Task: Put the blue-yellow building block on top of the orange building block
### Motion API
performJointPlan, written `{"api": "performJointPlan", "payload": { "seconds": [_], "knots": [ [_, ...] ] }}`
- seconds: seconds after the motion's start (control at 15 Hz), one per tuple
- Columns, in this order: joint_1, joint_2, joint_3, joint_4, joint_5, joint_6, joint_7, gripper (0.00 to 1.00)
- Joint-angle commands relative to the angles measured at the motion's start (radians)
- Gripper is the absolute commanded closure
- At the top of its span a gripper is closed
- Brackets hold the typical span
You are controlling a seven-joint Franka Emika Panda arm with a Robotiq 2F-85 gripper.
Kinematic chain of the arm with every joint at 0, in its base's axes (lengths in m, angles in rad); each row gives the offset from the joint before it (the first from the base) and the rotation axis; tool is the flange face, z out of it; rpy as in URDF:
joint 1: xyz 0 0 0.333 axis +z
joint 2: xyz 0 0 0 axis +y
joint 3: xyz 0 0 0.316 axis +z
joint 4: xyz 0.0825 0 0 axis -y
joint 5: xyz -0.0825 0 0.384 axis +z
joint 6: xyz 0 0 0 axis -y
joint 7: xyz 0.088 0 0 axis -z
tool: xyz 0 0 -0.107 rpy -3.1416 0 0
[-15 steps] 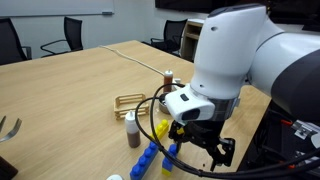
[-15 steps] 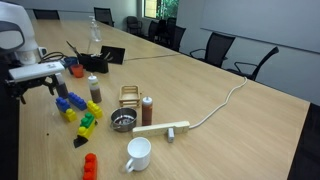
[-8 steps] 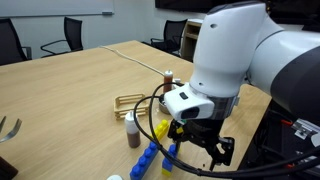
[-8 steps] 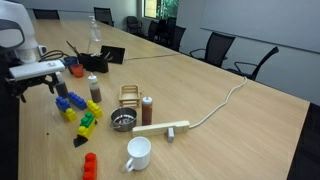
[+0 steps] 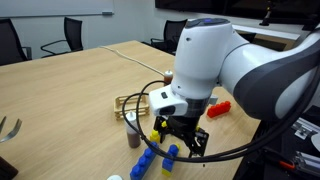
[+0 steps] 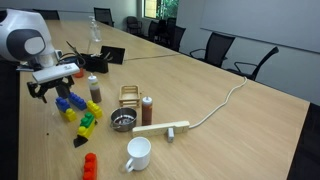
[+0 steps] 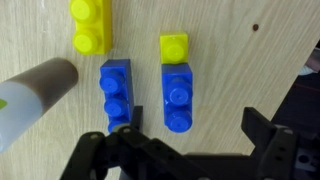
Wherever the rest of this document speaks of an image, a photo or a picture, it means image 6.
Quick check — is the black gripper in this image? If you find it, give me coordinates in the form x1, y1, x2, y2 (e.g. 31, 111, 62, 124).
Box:
27, 75, 76, 104

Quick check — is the blue-yellow building block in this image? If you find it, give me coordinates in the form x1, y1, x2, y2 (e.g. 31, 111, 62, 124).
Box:
54, 96, 78, 123

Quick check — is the long blue building block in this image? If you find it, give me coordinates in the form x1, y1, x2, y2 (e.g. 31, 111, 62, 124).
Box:
68, 92, 88, 111

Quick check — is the long yellow building block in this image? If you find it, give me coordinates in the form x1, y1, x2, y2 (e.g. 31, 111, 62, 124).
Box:
86, 99, 104, 119

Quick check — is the green-yellow building block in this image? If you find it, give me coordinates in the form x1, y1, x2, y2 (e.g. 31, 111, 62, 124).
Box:
77, 112, 98, 139

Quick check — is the orange building block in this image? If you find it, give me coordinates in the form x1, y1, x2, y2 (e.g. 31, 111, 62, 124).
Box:
82, 152, 99, 180

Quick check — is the half-full brown sauce bottle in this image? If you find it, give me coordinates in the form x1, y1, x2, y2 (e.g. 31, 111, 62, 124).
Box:
87, 73, 103, 104

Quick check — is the grey metal utensil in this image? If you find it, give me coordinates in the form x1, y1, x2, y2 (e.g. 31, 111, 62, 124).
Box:
65, 40, 83, 59

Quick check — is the clear pump bottle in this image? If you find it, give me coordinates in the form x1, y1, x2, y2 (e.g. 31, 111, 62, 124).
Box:
88, 15, 103, 43

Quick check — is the black office chair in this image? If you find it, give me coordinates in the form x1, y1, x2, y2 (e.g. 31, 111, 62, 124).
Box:
189, 32, 236, 69
93, 7, 115, 28
148, 19, 160, 43
33, 9, 60, 21
125, 15, 143, 35
170, 25, 187, 53
226, 46, 280, 82

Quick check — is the small wooden crate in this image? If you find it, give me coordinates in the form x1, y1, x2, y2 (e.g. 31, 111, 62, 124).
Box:
118, 84, 141, 108

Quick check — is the full brown sauce bottle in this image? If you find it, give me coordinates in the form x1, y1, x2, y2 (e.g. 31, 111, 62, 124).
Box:
141, 96, 154, 127

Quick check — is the white ceramic mug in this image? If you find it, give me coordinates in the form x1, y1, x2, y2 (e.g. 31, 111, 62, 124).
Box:
125, 136, 152, 173

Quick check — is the cream power strip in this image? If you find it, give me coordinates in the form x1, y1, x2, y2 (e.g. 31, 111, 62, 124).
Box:
131, 120, 191, 139

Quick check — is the white plug adapter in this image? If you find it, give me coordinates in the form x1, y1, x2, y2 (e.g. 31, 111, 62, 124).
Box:
166, 127, 175, 144

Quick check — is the window with green view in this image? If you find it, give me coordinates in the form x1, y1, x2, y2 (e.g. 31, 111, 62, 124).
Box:
144, 0, 180, 20

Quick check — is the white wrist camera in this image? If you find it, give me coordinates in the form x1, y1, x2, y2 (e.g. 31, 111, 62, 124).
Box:
32, 62, 81, 85

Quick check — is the white power cable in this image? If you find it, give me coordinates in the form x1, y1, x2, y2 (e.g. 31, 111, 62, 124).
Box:
188, 76, 248, 130

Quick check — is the white wall whiteboard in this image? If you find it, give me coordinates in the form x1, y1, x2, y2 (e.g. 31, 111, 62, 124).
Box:
199, 0, 320, 54

